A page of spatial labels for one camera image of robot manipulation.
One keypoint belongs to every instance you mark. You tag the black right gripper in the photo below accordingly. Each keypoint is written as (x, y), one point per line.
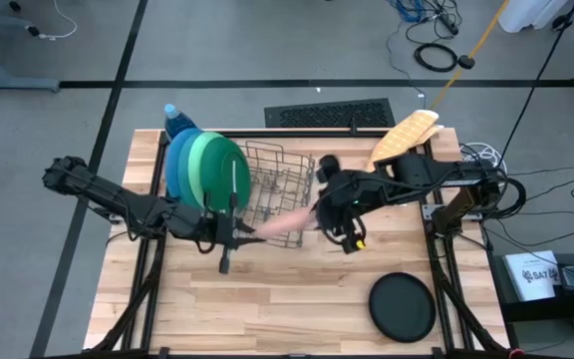
(339, 199)

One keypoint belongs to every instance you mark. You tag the black side shelf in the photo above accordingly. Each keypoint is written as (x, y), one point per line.
(546, 309)

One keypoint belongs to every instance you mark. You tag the blue plate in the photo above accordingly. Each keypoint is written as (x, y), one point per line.
(171, 164)

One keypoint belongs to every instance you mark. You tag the silver metal bracket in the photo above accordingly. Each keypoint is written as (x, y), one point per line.
(429, 212)

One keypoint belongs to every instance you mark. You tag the black floor vent grate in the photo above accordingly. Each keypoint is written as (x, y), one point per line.
(332, 114)

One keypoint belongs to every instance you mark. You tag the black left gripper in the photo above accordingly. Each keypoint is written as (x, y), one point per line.
(227, 232)

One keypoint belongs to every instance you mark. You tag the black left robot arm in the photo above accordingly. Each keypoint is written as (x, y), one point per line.
(117, 199)

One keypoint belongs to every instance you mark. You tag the pink plate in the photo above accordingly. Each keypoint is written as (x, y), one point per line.
(287, 223)

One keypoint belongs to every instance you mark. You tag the light green plate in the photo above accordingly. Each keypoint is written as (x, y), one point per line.
(195, 174)

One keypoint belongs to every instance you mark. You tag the blue dish soap bottle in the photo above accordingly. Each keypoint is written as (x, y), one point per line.
(175, 122)

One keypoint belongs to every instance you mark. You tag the dark green plate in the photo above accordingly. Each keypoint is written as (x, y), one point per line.
(222, 169)

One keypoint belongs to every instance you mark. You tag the black plate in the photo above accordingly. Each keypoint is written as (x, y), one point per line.
(401, 306)

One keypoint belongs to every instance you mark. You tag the white SA7 booklet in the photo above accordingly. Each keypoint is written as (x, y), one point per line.
(533, 276)

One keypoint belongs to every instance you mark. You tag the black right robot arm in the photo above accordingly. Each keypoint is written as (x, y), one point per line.
(426, 172)

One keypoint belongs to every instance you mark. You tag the yellow waffle dish towel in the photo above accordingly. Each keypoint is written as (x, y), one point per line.
(406, 132)

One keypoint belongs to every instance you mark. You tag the grey desk foot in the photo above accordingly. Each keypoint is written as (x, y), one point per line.
(13, 84)

